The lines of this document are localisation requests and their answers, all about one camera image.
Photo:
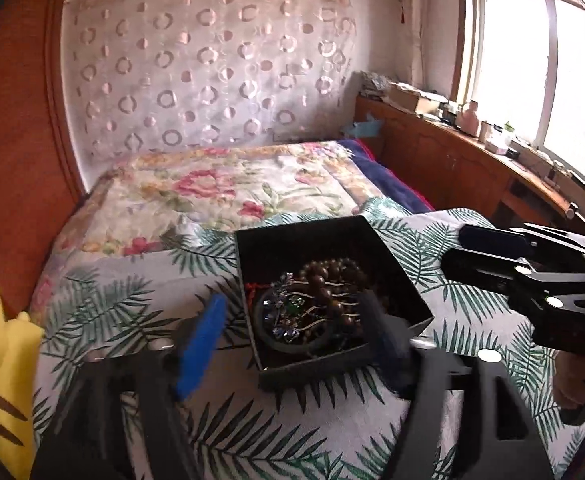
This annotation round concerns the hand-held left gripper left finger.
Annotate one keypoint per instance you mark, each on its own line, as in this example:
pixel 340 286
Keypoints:
pixel 202 340

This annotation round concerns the black jewelry box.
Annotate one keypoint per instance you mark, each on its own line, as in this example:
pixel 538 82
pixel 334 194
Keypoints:
pixel 322 240

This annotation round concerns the leaf print blanket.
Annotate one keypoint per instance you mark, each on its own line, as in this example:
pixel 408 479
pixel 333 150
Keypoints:
pixel 122 300

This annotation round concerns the pink bottle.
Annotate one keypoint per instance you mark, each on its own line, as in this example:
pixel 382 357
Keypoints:
pixel 468 117

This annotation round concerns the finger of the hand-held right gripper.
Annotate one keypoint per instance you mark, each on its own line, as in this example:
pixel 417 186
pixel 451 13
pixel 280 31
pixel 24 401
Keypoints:
pixel 492 239
pixel 477 267

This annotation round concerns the circle pattern lace curtain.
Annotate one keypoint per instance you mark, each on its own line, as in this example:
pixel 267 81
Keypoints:
pixel 197 60

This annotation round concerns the person's right hand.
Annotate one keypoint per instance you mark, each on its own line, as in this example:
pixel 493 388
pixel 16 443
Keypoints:
pixel 575 380

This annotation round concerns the dark blue blanket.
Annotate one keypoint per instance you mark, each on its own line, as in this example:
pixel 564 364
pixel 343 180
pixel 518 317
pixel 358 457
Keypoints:
pixel 392 185

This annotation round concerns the cardboard box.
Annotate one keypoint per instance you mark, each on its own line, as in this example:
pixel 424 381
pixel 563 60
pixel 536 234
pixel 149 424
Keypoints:
pixel 412 100

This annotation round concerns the window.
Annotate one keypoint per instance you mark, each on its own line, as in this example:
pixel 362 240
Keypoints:
pixel 512 60

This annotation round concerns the dark bangle with jewelled brooch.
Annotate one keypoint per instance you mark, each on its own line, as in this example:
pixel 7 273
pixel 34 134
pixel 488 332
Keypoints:
pixel 262 325

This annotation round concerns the yellow plush toy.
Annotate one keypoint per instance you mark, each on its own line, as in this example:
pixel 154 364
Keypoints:
pixel 7 360

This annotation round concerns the wooden cabinet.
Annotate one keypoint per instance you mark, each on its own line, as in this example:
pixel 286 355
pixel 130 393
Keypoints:
pixel 447 160

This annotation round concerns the red hanging ornament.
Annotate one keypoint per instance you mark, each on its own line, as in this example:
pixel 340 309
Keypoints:
pixel 403 12

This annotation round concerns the teal paper bag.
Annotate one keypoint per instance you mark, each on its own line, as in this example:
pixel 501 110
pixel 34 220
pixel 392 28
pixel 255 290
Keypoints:
pixel 365 127

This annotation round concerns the white plastic tub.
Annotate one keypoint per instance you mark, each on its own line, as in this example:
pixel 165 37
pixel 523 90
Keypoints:
pixel 498 144

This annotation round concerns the pile of small packets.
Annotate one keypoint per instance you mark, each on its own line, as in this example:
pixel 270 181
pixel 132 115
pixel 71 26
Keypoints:
pixel 377 82

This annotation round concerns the silver rhinestone hairpin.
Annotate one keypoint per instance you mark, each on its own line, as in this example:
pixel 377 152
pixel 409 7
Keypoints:
pixel 287 320

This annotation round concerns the white cup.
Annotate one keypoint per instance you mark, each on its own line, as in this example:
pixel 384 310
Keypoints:
pixel 486 131

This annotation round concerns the wooden headboard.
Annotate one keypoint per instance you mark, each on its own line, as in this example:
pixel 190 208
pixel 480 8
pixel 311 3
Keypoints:
pixel 12 160

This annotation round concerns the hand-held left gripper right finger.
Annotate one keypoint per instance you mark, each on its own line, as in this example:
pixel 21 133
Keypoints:
pixel 387 345

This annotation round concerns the floral quilt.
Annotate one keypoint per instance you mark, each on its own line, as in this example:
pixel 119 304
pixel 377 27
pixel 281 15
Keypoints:
pixel 197 195

